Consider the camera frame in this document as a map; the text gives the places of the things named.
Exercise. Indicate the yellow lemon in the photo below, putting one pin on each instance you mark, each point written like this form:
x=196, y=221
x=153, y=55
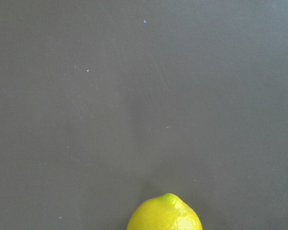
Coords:
x=166, y=212

